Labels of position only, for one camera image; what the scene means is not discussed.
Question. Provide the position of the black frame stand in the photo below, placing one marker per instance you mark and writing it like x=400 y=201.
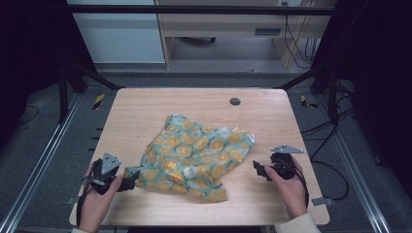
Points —
x=63 y=93
x=333 y=93

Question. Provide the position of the aluminium floor rail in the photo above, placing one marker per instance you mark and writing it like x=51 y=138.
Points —
x=356 y=168
x=42 y=158

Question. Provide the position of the black frame crossbar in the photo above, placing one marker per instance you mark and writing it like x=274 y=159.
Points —
x=194 y=10

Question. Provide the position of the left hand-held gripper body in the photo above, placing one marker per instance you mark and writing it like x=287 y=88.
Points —
x=108 y=163

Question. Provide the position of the green orange-print cloth bag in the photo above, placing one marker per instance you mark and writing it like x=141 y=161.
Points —
x=191 y=155

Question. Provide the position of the person's right hand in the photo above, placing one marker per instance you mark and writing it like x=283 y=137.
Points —
x=288 y=194

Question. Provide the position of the dark curtain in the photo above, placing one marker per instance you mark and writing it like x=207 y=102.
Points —
x=379 y=81
x=29 y=48

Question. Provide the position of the grey round table grommet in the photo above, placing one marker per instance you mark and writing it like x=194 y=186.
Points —
x=235 y=101

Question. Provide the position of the person's left hand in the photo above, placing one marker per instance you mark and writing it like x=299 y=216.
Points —
x=97 y=207

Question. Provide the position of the grey metal table bracket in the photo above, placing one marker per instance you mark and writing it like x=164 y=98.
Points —
x=71 y=200
x=322 y=201

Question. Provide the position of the white cabinet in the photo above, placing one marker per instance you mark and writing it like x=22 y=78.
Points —
x=120 y=39

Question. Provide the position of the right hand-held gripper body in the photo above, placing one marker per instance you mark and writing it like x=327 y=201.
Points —
x=283 y=165

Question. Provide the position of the yellow black tape strip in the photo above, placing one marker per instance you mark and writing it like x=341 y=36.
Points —
x=98 y=101

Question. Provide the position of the light wooden desk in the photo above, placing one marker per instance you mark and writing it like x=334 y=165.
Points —
x=220 y=24

